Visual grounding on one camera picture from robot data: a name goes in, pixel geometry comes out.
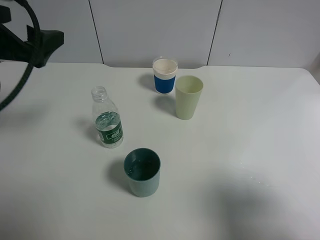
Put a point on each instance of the pale green plastic cup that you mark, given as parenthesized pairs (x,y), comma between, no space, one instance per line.
(188,90)

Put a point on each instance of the clear bottle with green label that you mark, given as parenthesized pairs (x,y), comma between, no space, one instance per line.
(106,118)

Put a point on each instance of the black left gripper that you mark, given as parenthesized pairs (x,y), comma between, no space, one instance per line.
(40,43)

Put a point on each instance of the white cup with blue sleeve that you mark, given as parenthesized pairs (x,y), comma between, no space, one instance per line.
(164,72)

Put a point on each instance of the teal plastic cup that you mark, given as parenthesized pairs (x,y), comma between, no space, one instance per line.
(142,166)

